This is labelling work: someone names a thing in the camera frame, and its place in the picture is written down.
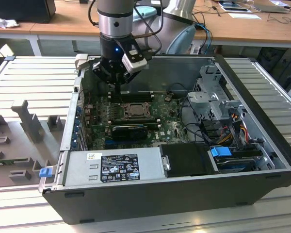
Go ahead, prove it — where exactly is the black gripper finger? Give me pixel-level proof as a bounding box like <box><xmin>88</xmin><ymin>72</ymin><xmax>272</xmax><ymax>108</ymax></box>
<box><xmin>92</xmin><ymin>62</ymin><xmax>119</xmax><ymax>95</ymax></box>
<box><xmin>118</xmin><ymin>71</ymin><xmax>139</xmax><ymax>95</ymax></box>

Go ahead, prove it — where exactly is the small square silver CPU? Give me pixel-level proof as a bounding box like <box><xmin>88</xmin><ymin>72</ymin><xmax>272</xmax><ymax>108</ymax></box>
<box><xmin>128</xmin><ymin>104</ymin><xmax>147</xmax><ymax>116</ymax></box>

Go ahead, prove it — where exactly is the black RAM slot row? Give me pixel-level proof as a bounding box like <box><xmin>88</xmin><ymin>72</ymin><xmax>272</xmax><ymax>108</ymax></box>
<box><xmin>109</xmin><ymin>116</ymin><xmax>161</xmax><ymax>127</ymax></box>
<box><xmin>110</xmin><ymin>91</ymin><xmax>154</xmax><ymax>102</ymax></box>

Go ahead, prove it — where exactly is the CPU socket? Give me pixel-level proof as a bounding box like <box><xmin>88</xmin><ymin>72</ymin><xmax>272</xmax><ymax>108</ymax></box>
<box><xmin>122</xmin><ymin>101</ymin><xmax>153</xmax><ymax>120</ymax></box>

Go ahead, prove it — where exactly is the wooden desk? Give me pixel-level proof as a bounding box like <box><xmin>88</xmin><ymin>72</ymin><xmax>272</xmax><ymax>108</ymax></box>
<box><xmin>30</xmin><ymin>0</ymin><xmax>291</xmax><ymax>56</ymax></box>
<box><xmin>0</xmin><ymin>20</ymin><xmax>51</xmax><ymax>56</ymax></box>

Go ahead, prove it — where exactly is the black graphics card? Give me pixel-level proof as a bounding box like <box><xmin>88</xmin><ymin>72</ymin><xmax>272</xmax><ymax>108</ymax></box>
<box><xmin>111</xmin><ymin>124</ymin><xmax>148</xmax><ymax>141</ymax></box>

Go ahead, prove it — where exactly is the green motherboard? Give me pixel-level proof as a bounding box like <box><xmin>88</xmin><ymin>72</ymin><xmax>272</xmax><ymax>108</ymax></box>
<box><xmin>83</xmin><ymin>93</ymin><xmax>192</xmax><ymax>150</ymax></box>

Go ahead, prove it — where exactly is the silver metal drive cage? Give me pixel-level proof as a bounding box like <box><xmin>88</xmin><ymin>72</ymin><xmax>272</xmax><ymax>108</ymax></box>
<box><xmin>186</xmin><ymin>65</ymin><xmax>248</xmax><ymax>122</ymax></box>

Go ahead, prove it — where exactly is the black drive connector block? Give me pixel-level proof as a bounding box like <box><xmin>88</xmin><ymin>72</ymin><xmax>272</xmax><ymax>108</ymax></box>
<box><xmin>200</xmin><ymin>120</ymin><xmax>221</xmax><ymax>144</ymax></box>

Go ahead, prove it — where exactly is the black computer box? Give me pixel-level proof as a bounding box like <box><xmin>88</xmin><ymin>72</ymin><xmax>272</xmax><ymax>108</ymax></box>
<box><xmin>0</xmin><ymin>0</ymin><xmax>56</xmax><ymax>24</ymax></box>

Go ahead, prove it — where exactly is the grey power supply unit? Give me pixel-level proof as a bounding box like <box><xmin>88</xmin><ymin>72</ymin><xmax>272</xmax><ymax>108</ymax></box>
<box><xmin>63</xmin><ymin>147</ymin><xmax>165</xmax><ymax>186</ymax></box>

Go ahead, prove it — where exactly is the crumpled white paper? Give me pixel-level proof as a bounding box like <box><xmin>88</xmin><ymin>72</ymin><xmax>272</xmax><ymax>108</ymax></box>
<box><xmin>0</xmin><ymin>13</ymin><xmax>20</xmax><ymax>29</ymax></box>

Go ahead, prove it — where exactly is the grey parts rack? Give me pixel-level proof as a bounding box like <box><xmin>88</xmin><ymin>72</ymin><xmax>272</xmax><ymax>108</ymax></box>
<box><xmin>0</xmin><ymin>99</ymin><xmax>64</xmax><ymax>189</ymax></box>

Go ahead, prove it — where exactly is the blue plastic case latch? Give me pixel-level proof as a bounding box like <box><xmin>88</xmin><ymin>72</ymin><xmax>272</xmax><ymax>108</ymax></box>
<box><xmin>38</xmin><ymin>168</ymin><xmax>51</xmax><ymax>179</ymax></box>

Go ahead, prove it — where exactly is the hard disk in blue carrier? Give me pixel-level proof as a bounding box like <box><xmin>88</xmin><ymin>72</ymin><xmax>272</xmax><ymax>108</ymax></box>
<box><xmin>210</xmin><ymin>145</ymin><xmax>262</xmax><ymax>173</ymax></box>

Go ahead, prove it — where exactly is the black open PC case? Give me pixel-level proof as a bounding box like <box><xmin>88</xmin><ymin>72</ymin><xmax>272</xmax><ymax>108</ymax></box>
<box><xmin>38</xmin><ymin>53</ymin><xmax>291</xmax><ymax>225</ymax></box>

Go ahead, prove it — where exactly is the blue printed booklet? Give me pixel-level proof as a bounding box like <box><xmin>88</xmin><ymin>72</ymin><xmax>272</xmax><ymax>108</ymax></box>
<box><xmin>219</xmin><ymin>1</ymin><xmax>249</xmax><ymax>12</ymax></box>

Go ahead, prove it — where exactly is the white paper sheet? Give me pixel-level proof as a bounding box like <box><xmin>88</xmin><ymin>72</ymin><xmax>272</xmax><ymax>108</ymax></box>
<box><xmin>227</xmin><ymin>12</ymin><xmax>262</xmax><ymax>20</ymax></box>

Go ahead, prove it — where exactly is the green RAM stick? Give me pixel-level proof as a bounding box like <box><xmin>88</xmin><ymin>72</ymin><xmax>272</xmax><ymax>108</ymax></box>
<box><xmin>0</xmin><ymin>157</ymin><xmax>30</xmax><ymax>167</ymax></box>

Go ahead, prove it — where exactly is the grey laptop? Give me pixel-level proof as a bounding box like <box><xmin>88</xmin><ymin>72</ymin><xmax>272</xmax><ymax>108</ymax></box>
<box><xmin>253</xmin><ymin>0</ymin><xmax>291</xmax><ymax>13</ymax></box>

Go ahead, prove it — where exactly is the copper braided wrist cable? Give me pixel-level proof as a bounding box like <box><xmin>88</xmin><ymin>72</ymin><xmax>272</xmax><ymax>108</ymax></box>
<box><xmin>131</xmin><ymin>32</ymin><xmax>158</xmax><ymax>39</ymax></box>

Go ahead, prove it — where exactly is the blue cable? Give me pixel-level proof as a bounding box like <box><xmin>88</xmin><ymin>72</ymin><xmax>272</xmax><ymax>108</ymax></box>
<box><xmin>196</xmin><ymin>23</ymin><xmax>213</xmax><ymax>53</ymax></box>

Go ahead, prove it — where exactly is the red yellow wire bundle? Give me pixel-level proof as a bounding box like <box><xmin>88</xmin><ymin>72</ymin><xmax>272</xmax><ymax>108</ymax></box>
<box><xmin>218</xmin><ymin>118</ymin><xmax>250</xmax><ymax>146</ymax></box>

